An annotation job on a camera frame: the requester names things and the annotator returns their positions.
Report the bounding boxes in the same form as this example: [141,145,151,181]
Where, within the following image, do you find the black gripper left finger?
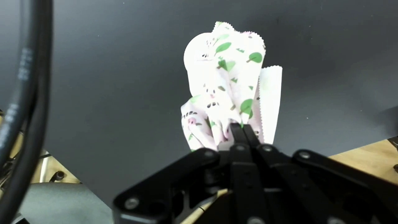
[112,122,267,224]

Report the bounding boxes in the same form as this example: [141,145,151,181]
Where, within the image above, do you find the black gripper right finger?
[243,124,398,224]

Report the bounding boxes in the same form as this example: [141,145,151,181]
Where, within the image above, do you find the white cloth with green leaves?
[181,21,284,150]

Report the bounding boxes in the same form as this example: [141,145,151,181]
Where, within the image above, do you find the black cable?
[0,0,55,224]

